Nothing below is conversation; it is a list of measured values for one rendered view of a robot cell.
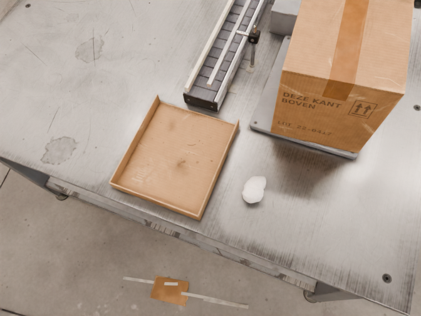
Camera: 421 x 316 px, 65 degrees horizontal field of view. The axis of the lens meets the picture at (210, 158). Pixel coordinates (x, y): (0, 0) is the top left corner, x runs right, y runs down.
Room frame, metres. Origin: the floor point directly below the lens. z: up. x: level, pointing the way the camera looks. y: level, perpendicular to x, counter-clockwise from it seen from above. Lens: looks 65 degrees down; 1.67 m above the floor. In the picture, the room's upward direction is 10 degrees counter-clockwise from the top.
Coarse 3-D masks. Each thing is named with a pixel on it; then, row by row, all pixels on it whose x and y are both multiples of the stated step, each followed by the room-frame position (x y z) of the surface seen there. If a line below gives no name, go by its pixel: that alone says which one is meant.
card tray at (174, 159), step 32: (160, 128) 0.51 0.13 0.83; (192, 128) 0.49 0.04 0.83; (224, 128) 0.47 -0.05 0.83; (128, 160) 0.42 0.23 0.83; (160, 160) 0.41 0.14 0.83; (192, 160) 0.39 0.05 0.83; (224, 160) 0.37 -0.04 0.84; (128, 192) 0.32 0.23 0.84; (160, 192) 0.31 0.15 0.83; (192, 192) 0.30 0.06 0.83
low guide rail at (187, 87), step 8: (232, 0) 0.89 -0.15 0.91; (224, 8) 0.86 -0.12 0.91; (224, 16) 0.82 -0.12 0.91; (216, 24) 0.79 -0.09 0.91; (216, 32) 0.76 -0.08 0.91; (208, 40) 0.74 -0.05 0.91; (208, 48) 0.71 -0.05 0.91; (200, 56) 0.68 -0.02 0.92; (200, 64) 0.66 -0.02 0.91; (192, 72) 0.63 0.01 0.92; (192, 80) 0.60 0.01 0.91
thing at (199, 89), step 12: (240, 0) 0.92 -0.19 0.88; (252, 0) 0.91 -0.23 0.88; (240, 12) 0.87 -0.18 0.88; (252, 12) 0.86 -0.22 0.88; (228, 24) 0.82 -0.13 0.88; (228, 36) 0.77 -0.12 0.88; (240, 36) 0.76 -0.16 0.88; (216, 48) 0.73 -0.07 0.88; (216, 60) 0.69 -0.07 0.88; (228, 60) 0.68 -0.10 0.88; (204, 72) 0.65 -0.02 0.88; (204, 84) 0.61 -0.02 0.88; (216, 84) 0.60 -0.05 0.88; (192, 96) 0.57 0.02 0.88; (204, 96) 0.56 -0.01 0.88
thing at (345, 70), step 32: (320, 0) 0.60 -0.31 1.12; (352, 0) 0.58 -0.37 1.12; (384, 0) 0.57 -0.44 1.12; (320, 32) 0.51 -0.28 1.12; (352, 32) 0.49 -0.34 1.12; (384, 32) 0.48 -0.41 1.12; (288, 64) 0.44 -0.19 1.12; (320, 64) 0.42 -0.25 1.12; (352, 64) 0.41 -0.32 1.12; (384, 64) 0.40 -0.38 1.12; (288, 96) 0.41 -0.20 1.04; (320, 96) 0.39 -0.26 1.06; (352, 96) 0.36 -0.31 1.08; (384, 96) 0.33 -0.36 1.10; (288, 128) 0.41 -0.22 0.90; (320, 128) 0.37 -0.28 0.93; (352, 128) 0.34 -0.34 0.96
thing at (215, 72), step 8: (248, 0) 0.82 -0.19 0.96; (248, 8) 0.80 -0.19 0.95; (240, 16) 0.76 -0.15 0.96; (240, 24) 0.74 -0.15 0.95; (232, 32) 0.71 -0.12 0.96; (232, 40) 0.68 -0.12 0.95; (224, 48) 0.65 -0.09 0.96; (224, 56) 0.63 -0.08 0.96; (216, 64) 0.60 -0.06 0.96; (216, 72) 0.57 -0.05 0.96; (208, 80) 0.55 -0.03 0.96
